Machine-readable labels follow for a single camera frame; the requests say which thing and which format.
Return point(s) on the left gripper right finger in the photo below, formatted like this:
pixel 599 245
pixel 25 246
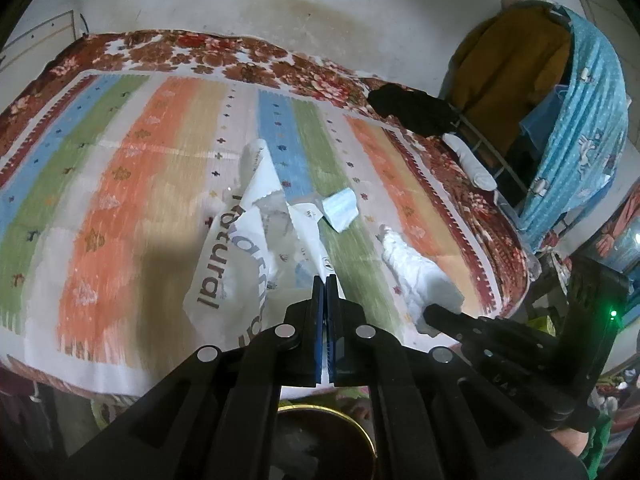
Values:
pixel 436 416

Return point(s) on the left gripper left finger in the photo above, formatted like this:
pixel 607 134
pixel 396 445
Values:
pixel 213 416

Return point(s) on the white tissue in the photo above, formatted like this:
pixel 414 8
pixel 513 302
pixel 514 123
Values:
pixel 421 281

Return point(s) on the white natural printed bag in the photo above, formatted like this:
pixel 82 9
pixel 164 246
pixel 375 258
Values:
pixel 260 255

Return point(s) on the light blue face mask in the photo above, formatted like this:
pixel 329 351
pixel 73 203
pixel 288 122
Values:
pixel 340 209

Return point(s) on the black trash bin gold rim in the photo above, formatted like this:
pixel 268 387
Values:
pixel 314 442

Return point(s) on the white rolled pillow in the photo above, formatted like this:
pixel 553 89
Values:
pixel 473 168

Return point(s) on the blue patterned hanging cloth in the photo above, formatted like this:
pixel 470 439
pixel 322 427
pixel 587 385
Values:
pixel 588 137

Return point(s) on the striped colourful bed sheet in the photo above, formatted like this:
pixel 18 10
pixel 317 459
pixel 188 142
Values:
pixel 120 179

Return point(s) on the black cloth on bed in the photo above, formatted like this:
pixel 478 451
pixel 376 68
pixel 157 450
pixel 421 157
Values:
pixel 416 110

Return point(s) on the mustard brown hanging garment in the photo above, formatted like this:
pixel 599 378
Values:
pixel 506 66

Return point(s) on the red floral blanket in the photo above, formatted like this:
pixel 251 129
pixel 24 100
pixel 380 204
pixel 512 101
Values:
pixel 252 61

